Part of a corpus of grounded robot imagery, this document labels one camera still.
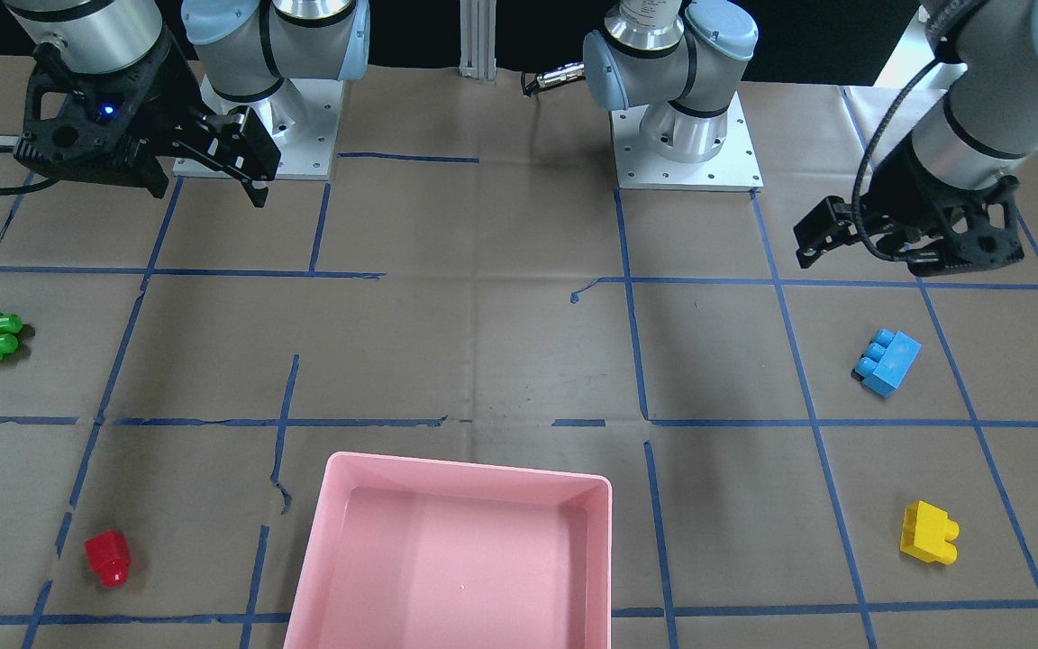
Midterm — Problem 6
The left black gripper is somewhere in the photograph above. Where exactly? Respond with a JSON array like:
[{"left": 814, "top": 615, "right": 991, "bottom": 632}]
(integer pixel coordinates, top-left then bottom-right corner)
[{"left": 792, "top": 144, "right": 1025, "bottom": 277}]

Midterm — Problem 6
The aluminium frame post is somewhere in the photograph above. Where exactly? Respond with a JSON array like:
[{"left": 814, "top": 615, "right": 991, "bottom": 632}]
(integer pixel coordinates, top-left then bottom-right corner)
[{"left": 458, "top": 0, "right": 497, "bottom": 86}]

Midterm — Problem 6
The pink plastic box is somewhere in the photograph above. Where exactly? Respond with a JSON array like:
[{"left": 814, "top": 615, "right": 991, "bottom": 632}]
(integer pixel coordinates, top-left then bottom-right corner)
[{"left": 284, "top": 452, "right": 614, "bottom": 648}]

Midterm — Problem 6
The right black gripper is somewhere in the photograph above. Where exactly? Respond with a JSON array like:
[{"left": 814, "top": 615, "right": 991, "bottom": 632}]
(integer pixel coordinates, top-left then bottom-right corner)
[{"left": 13, "top": 40, "right": 281, "bottom": 208}]

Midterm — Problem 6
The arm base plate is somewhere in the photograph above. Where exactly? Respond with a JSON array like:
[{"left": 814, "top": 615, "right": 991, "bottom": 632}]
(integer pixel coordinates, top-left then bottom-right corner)
[
  {"left": 173, "top": 76, "right": 347, "bottom": 181},
  {"left": 610, "top": 94, "right": 765, "bottom": 193}
]

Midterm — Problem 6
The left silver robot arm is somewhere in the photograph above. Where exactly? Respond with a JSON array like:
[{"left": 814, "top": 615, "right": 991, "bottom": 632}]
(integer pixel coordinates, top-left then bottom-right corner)
[{"left": 582, "top": 1, "right": 1038, "bottom": 277}]

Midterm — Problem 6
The brown paper table cover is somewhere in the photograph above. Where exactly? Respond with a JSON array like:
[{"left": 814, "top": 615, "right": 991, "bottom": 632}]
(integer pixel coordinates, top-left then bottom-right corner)
[{"left": 0, "top": 69, "right": 1038, "bottom": 648}]

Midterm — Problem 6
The yellow toy block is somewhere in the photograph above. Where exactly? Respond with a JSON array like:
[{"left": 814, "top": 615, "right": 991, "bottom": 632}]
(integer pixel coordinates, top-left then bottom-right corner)
[{"left": 899, "top": 501, "right": 961, "bottom": 564}]

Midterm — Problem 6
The blue toy block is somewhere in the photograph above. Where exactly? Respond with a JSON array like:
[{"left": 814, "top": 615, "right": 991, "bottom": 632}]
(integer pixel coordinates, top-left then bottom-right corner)
[{"left": 852, "top": 328, "right": 923, "bottom": 398}]

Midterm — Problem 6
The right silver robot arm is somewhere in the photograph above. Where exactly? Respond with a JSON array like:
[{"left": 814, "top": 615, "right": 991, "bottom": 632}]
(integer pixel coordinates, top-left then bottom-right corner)
[{"left": 5, "top": 1, "right": 370, "bottom": 208}]

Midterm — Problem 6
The red toy block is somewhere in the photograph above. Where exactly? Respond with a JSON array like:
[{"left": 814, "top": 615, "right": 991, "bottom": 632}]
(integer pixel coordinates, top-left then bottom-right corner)
[{"left": 84, "top": 529, "right": 132, "bottom": 589}]

